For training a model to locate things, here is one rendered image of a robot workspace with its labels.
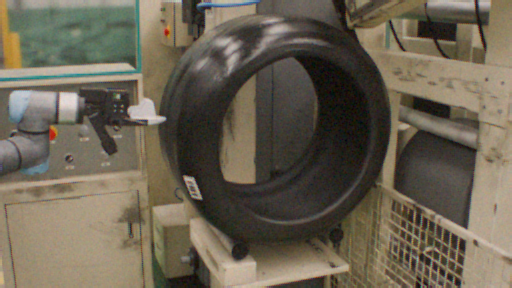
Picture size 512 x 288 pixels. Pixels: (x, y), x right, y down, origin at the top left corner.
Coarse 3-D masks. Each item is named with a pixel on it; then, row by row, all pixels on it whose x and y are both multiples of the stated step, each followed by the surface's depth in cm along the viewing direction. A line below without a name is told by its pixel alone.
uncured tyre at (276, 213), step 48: (192, 48) 143; (240, 48) 128; (288, 48) 130; (336, 48) 134; (192, 96) 128; (336, 96) 169; (384, 96) 143; (192, 144) 129; (336, 144) 171; (384, 144) 146; (240, 192) 166; (288, 192) 171; (336, 192) 161; (288, 240) 144
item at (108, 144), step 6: (96, 114) 129; (90, 120) 129; (96, 120) 129; (96, 126) 130; (102, 126) 130; (96, 132) 130; (102, 132) 131; (102, 138) 131; (108, 138) 132; (102, 144) 133; (108, 144) 132; (114, 144) 133; (108, 150) 132; (114, 150) 133
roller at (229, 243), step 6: (216, 234) 155; (222, 234) 151; (222, 240) 150; (228, 240) 146; (234, 240) 145; (240, 240) 145; (228, 246) 145; (234, 246) 143; (240, 246) 143; (246, 246) 144; (234, 252) 142; (240, 252) 143; (246, 252) 144; (234, 258) 143; (240, 258) 143
